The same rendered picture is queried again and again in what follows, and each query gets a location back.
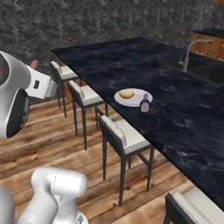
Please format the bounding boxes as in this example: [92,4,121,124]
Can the dark-capped condiment bottle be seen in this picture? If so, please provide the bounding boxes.
[139,93,151,114]

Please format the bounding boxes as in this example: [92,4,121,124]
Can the tan hot dog bun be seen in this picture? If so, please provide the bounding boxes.
[118,90,136,100]

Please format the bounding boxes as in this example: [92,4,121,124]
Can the wooden base cupboards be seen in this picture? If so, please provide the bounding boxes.
[191,27,224,62]

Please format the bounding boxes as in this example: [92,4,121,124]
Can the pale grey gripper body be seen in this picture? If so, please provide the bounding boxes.
[46,77,59,100]

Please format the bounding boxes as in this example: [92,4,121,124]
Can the reddish brown rounded object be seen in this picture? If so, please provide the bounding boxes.
[30,59,40,70]

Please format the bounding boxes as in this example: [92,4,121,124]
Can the white round plate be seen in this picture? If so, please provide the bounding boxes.
[113,87,153,108]

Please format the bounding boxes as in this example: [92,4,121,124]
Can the white-cushioned dark-framed stool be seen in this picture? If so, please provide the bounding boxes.
[163,187,224,224]
[49,59,81,119]
[67,80,109,151]
[98,115,156,207]

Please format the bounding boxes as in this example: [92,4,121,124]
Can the dark recessed sink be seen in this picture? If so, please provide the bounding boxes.
[162,55,224,86]

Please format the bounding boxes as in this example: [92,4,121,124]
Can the grey metal tap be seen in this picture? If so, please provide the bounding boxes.
[178,38,214,74]

